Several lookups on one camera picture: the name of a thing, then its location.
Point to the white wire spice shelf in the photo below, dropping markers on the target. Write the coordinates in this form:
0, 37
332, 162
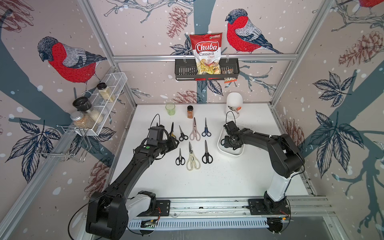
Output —
116, 81

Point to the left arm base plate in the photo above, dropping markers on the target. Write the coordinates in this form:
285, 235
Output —
157, 208

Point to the black handled scissors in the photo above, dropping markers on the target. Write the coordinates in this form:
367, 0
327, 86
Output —
183, 136

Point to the black grinder jar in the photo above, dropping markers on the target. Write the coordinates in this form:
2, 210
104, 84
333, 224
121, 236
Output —
84, 105

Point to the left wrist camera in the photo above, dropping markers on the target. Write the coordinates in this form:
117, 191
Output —
156, 135

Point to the red Chuba chips bag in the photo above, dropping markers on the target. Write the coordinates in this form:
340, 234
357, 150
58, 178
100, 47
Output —
207, 53

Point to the brown spice bottle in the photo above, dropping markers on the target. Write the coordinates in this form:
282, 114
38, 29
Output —
190, 112

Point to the white plastic storage box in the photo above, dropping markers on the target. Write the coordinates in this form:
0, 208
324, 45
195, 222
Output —
231, 151

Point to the pink kitchen scissors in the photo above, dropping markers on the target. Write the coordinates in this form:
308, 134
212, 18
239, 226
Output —
195, 135

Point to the blue handled scissors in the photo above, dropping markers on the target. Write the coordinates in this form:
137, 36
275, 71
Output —
206, 132

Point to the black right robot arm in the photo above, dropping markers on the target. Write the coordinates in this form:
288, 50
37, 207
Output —
285, 157

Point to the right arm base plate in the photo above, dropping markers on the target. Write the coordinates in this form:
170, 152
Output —
268, 207

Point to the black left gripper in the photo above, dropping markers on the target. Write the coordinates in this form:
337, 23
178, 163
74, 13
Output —
173, 144

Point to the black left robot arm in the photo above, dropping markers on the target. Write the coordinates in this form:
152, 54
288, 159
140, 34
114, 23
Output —
110, 211

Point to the black wire wall basket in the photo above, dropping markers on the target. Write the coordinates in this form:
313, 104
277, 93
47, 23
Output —
190, 70

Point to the spice jar black lid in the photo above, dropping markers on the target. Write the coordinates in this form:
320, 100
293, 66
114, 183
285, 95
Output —
106, 92

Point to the white round container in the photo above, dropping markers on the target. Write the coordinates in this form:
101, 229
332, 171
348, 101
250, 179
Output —
234, 105

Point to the green plastic cup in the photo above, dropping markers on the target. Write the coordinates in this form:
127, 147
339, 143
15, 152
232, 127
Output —
171, 109

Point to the small snack packet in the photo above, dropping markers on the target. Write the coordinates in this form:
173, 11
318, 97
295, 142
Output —
229, 79

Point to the large black scissors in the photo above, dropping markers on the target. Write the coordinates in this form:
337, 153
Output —
207, 158

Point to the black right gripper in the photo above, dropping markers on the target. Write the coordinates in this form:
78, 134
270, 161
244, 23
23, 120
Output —
226, 145

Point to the white handled scissors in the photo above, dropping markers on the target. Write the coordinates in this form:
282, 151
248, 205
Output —
192, 163

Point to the spice jar silver lid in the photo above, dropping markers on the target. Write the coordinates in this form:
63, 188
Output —
81, 120

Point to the yellow handled scissors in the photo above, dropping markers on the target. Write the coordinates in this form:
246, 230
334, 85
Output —
171, 134

